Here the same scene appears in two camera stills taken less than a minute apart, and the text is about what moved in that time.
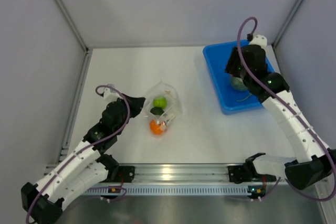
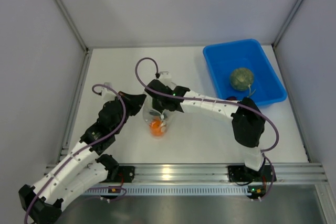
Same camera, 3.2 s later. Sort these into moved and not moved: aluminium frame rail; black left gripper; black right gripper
Moved: black right gripper
Not moved: black left gripper; aluminium frame rail
